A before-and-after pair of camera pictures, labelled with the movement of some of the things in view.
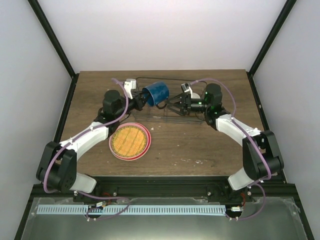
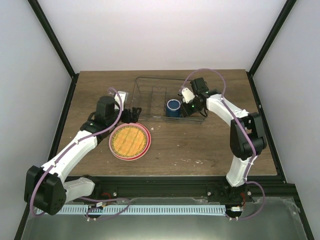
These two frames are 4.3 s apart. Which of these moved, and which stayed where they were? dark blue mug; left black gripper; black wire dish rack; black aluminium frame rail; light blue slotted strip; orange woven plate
Moved: left black gripper; dark blue mug
Stayed: black aluminium frame rail; orange woven plate; black wire dish rack; light blue slotted strip
